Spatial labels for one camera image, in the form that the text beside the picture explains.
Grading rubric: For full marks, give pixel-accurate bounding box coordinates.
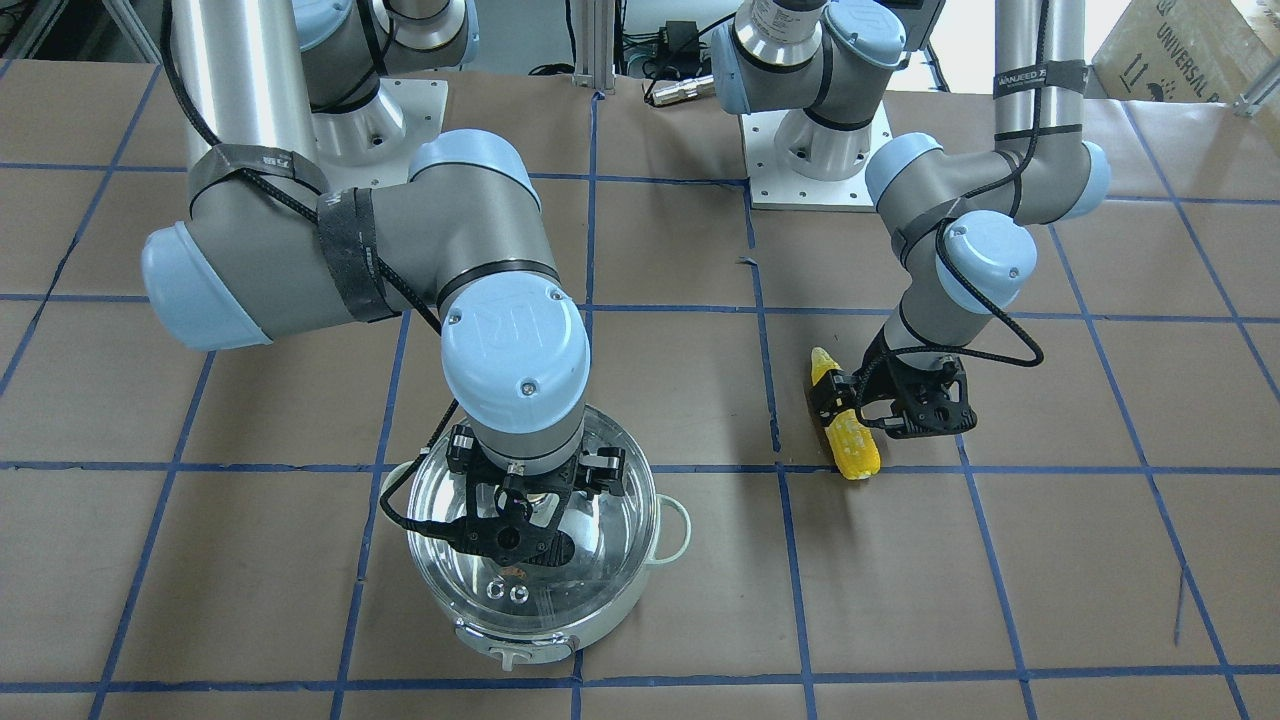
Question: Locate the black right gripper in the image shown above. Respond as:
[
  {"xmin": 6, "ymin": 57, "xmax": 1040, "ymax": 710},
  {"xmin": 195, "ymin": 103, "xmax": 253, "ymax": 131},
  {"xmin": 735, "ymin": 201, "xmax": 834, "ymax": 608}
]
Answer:
[{"xmin": 448, "ymin": 456, "xmax": 576, "ymax": 568}]

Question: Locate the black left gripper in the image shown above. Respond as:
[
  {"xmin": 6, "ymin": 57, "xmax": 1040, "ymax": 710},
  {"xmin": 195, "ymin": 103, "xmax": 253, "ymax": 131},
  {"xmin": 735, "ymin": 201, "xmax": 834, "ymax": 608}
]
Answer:
[{"xmin": 861, "ymin": 345, "xmax": 978, "ymax": 439}]

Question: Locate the yellow corn cob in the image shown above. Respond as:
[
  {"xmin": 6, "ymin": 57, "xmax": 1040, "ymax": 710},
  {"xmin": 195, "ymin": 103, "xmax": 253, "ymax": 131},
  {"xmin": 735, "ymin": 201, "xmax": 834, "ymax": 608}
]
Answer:
[{"xmin": 809, "ymin": 347, "xmax": 881, "ymax": 480}]

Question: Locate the glass pot lid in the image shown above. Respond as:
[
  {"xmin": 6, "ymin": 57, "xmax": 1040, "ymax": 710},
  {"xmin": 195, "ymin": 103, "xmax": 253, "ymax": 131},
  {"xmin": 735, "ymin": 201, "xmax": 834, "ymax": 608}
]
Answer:
[{"xmin": 407, "ymin": 404, "xmax": 659, "ymax": 635}]

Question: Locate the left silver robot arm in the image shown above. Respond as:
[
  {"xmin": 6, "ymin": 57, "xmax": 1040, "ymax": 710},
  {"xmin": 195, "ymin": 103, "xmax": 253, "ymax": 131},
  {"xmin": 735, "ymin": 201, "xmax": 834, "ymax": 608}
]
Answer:
[{"xmin": 709, "ymin": 1, "xmax": 1111, "ymax": 439}]

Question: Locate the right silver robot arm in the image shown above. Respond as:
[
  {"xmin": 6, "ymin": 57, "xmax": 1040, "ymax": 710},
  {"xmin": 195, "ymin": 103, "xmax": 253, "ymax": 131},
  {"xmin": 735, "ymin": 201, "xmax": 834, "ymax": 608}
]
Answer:
[{"xmin": 141, "ymin": 1, "xmax": 598, "ymax": 566}]

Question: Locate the pale green cooking pot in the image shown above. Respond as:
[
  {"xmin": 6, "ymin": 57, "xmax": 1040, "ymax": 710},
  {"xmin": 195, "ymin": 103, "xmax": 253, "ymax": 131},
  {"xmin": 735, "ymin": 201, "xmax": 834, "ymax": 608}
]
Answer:
[{"xmin": 378, "ymin": 404, "xmax": 692, "ymax": 669}]

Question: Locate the cardboard box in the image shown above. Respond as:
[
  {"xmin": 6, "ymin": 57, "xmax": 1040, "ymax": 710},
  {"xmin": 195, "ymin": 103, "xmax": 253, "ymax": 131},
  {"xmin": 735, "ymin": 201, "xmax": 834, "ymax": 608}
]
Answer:
[{"xmin": 1092, "ymin": 1, "xmax": 1279, "ymax": 102}]

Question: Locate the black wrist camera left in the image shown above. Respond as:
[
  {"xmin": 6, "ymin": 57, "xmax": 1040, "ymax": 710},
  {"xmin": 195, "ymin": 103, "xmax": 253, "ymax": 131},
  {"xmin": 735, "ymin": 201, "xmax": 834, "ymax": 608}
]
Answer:
[{"xmin": 809, "ymin": 369, "xmax": 858, "ymax": 427}]

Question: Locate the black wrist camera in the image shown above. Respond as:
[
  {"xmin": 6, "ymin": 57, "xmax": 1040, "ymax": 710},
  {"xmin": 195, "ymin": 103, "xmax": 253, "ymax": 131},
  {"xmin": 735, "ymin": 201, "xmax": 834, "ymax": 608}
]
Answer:
[
  {"xmin": 809, "ymin": 369, "xmax": 858, "ymax": 427},
  {"xmin": 573, "ymin": 446, "xmax": 627, "ymax": 497}
]

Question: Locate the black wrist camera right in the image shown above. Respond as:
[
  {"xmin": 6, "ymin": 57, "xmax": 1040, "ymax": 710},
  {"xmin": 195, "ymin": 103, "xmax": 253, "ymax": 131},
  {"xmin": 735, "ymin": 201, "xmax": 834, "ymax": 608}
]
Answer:
[{"xmin": 573, "ymin": 446, "xmax": 627, "ymax": 497}]

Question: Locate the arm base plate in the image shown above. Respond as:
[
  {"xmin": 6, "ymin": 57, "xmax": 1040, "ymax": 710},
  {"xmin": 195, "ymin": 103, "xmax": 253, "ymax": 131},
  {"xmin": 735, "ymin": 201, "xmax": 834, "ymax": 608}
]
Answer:
[
  {"xmin": 740, "ymin": 106, "xmax": 892, "ymax": 211},
  {"xmin": 312, "ymin": 79, "xmax": 449, "ymax": 184}
]

